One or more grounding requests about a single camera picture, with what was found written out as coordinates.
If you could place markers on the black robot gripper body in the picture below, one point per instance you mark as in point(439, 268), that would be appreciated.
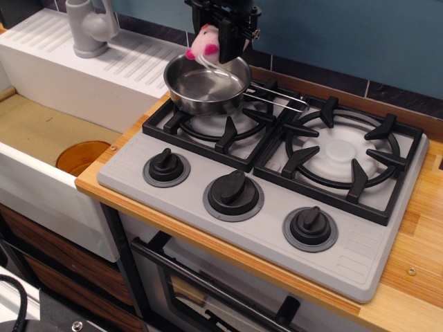
point(244, 13)

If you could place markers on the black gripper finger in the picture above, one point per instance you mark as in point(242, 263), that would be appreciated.
point(231, 40)
point(201, 17)

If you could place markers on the pink stuffed pig toy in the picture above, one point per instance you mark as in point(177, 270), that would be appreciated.
point(205, 48)

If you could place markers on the stainless steel pan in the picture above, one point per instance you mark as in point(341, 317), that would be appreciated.
point(200, 88)

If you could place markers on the black left burner grate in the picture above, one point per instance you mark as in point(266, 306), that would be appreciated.
point(237, 139)

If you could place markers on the black burner grate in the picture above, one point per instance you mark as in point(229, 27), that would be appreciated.
point(237, 139)
point(354, 161)

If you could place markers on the grey toy faucet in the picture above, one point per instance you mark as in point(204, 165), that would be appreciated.
point(90, 30)

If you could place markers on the black left stove knob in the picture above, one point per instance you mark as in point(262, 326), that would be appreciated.
point(166, 169)

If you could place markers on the black stove knob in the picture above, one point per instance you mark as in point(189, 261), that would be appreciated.
point(166, 169)
point(310, 229)
point(233, 198)

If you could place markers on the black middle stove knob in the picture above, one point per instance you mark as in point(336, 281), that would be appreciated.
point(233, 198)

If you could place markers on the white toy sink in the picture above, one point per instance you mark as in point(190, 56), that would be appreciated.
point(52, 99)

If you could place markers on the black right burner grate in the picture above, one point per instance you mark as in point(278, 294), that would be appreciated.
point(354, 161)

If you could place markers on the grey toy stovetop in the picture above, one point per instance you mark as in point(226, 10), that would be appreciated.
point(351, 267)

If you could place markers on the black right stove knob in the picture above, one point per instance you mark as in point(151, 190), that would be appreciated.
point(310, 229)

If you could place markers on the toy oven door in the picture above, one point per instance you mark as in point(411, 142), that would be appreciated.
point(199, 292)

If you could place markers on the wooden drawer unit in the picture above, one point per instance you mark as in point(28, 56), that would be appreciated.
point(64, 269)

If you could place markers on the black oven door handle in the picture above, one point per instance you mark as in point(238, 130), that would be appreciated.
point(153, 251)

